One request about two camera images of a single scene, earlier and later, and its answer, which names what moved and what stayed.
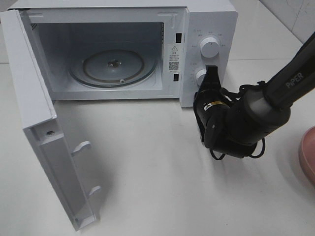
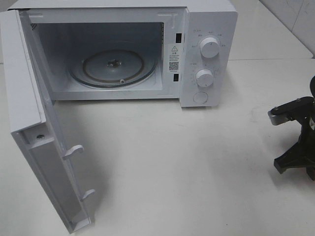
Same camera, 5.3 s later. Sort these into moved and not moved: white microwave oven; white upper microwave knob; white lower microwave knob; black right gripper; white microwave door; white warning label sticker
Moved: black right gripper; white microwave door
Not moved: white lower microwave knob; white warning label sticker; white microwave oven; white upper microwave knob
